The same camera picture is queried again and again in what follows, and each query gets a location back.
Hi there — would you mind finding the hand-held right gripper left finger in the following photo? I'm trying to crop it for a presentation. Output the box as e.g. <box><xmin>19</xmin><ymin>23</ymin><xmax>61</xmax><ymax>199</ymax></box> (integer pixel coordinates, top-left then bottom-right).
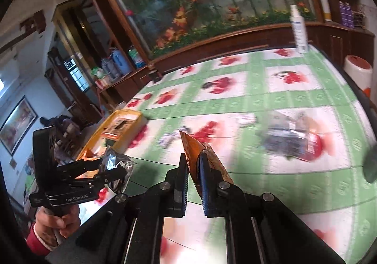
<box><xmin>75</xmin><ymin>153</ymin><xmax>189</xmax><ymax>264</ymax></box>

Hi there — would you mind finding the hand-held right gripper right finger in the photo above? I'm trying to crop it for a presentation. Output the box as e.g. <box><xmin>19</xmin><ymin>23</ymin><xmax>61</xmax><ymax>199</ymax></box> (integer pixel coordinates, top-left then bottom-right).
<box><xmin>198</xmin><ymin>152</ymin><xmax>346</xmax><ymax>264</ymax></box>

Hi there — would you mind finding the grey metal flashlight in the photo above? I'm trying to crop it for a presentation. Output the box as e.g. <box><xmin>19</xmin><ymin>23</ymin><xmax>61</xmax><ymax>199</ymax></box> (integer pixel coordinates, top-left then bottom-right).
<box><xmin>363</xmin><ymin>144</ymin><xmax>377</xmax><ymax>183</ymax></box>

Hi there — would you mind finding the clear packet of dark snacks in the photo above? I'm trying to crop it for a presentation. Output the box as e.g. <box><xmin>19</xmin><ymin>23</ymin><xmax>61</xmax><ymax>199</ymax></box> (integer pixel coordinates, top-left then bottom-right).
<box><xmin>258</xmin><ymin>113</ymin><xmax>325</xmax><ymax>162</ymax></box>

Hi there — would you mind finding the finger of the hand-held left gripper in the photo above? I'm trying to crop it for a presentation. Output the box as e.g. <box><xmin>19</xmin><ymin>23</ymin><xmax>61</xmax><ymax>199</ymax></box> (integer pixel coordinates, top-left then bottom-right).
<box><xmin>57</xmin><ymin>157</ymin><xmax>103</xmax><ymax>177</ymax></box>
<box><xmin>69</xmin><ymin>165</ymin><xmax>128</xmax><ymax>191</ymax></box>

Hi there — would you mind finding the small black box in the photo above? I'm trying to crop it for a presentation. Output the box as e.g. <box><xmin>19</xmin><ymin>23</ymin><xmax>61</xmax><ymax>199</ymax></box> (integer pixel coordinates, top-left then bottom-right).
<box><xmin>148</xmin><ymin>64</ymin><xmax>163</xmax><ymax>82</ymax></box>

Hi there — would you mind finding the white stool with red top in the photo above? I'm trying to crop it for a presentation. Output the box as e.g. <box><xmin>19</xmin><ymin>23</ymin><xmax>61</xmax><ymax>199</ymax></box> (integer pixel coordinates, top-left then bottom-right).
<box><xmin>342</xmin><ymin>54</ymin><xmax>373</xmax><ymax>97</ymax></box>

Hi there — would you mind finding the clear orange-edged cracker packet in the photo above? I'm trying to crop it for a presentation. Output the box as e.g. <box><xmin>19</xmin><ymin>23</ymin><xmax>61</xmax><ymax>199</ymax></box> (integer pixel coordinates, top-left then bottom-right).
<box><xmin>102</xmin><ymin>118</ymin><xmax>133</xmax><ymax>141</ymax></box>

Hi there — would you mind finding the blue thermos jug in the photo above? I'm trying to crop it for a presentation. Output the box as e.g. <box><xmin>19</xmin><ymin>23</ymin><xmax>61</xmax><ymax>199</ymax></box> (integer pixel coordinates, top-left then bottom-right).
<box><xmin>110</xmin><ymin>47</ymin><xmax>132</xmax><ymax>76</ymax></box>

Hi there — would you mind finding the person's left forearm red sleeve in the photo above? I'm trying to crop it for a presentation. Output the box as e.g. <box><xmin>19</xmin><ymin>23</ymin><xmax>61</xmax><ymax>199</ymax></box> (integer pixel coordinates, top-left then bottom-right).
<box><xmin>24</xmin><ymin>223</ymin><xmax>56</xmax><ymax>258</ymax></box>

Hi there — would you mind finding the purple spray can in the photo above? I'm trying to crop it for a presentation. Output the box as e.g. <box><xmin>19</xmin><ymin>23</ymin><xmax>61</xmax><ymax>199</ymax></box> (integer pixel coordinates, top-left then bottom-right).
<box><xmin>339</xmin><ymin>1</ymin><xmax>349</xmax><ymax>26</ymax></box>
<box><xmin>345</xmin><ymin>2</ymin><xmax>356</xmax><ymax>29</ymax></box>

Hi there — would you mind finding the silver foil packet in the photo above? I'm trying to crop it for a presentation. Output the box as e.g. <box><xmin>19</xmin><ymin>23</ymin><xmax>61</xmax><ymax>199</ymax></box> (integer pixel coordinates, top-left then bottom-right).
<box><xmin>98</xmin><ymin>146</ymin><xmax>136</xmax><ymax>194</ymax></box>

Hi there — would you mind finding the white spray bottle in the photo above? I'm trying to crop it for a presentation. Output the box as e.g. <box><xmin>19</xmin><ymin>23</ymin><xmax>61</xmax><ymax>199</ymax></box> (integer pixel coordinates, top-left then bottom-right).
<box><xmin>289</xmin><ymin>4</ymin><xmax>309</xmax><ymax>54</ymax></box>

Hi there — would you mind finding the small orange snack packet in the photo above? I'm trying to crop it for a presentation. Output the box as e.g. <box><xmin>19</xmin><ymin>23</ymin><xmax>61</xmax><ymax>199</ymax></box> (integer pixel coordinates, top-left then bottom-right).
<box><xmin>179</xmin><ymin>130</ymin><xmax>234</xmax><ymax>195</ymax></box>

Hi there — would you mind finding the person's left hand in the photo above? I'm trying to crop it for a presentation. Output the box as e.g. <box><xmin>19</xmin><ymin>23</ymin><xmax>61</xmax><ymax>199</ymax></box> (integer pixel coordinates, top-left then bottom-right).
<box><xmin>35</xmin><ymin>206</ymin><xmax>82</xmax><ymax>246</ymax></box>

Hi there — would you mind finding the green and white bag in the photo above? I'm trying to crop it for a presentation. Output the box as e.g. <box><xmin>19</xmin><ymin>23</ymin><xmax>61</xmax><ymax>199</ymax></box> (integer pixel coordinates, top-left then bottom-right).
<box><xmin>128</xmin><ymin>45</ymin><xmax>146</xmax><ymax>68</ymax></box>

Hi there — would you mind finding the long yellow tray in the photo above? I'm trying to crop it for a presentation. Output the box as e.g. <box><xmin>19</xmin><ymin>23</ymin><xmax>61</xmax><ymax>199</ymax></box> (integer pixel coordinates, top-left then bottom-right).
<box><xmin>75</xmin><ymin>109</ymin><xmax>148</xmax><ymax>171</ymax></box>

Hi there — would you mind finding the grey water jug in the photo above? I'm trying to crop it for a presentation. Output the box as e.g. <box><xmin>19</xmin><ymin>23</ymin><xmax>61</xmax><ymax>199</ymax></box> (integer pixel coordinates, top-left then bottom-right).
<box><xmin>101</xmin><ymin>57</ymin><xmax>120</xmax><ymax>81</ymax></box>

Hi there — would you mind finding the framed wall picture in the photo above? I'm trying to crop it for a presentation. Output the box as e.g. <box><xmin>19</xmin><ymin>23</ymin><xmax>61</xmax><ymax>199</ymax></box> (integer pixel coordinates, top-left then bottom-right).
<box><xmin>0</xmin><ymin>95</ymin><xmax>39</xmax><ymax>156</ymax></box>

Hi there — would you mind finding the framed flower glass panel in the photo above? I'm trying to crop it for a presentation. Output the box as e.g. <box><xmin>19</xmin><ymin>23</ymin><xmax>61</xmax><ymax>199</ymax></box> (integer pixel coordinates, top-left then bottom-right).
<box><xmin>74</xmin><ymin>0</ymin><xmax>325</xmax><ymax>62</ymax></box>

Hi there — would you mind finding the small candy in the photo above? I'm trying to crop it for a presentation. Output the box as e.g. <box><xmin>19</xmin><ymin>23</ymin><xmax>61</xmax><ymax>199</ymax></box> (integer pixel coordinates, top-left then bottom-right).
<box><xmin>158</xmin><ymin>126</ymin><xmax>189</xmax><ymax>147</ymax></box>
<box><xmin>238</xmin><ymin>114</ymin><xmax>257</xmax><ymax>128</ymax></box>

